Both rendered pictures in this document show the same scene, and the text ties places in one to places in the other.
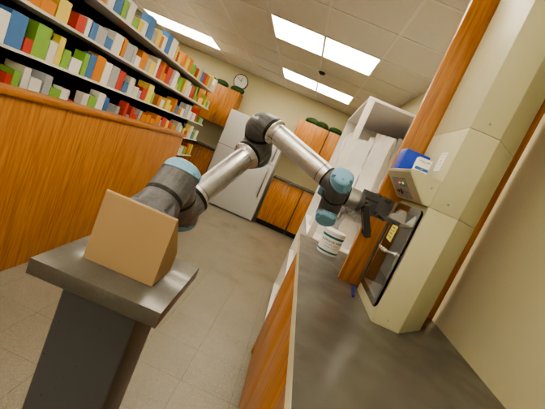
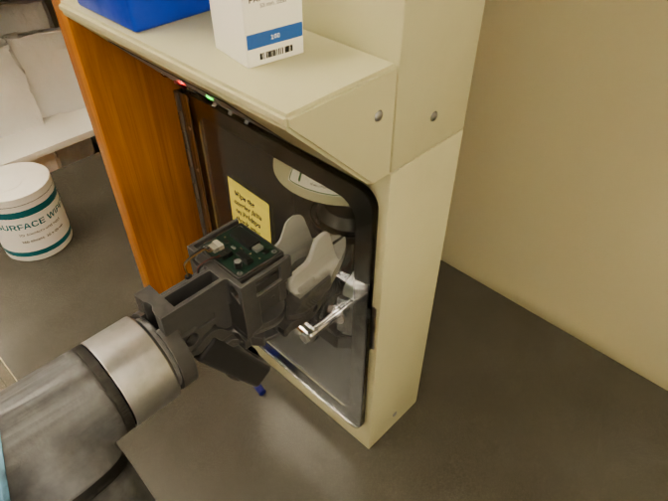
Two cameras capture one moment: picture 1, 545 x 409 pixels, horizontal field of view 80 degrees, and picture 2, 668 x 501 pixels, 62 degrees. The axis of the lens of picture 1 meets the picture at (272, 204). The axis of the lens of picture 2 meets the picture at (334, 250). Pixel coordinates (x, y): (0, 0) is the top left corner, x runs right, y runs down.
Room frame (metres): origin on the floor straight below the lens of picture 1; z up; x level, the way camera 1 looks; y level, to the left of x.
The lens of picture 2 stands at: (0.94, -0.18, 1.68)
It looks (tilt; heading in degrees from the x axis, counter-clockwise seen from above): 42 degrees down; 312
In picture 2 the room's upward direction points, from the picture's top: straight up
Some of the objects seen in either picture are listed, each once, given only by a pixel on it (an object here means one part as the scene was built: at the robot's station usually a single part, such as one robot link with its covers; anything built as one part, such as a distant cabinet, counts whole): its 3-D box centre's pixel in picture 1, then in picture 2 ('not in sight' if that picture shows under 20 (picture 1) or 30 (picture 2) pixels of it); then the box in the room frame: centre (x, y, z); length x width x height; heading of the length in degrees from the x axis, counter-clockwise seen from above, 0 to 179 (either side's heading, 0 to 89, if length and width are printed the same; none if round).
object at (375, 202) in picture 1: (374, 205); (218, 304); (1.22, -0.35, 1.34); 0.12 x 0.08 x 0.09; 88
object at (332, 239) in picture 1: (331, 241); (26, 212); (1.96, -0.42, 1.01); 0.13 x 0.13 x 0.15
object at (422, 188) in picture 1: (405, 185); (217, 84); (1.34, -0.46, 1.46); 0.32 x 0.12 x 0.10; 178
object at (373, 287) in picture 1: (388, 250); (278, 272); (1.33, -0.51, 1.19); 0.30 x 0.01 x 0.40; 177
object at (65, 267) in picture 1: (127, 269); not in sight; (0.84, 0.29, 0.92); 0.32 x 0.32 x 0.04; 0
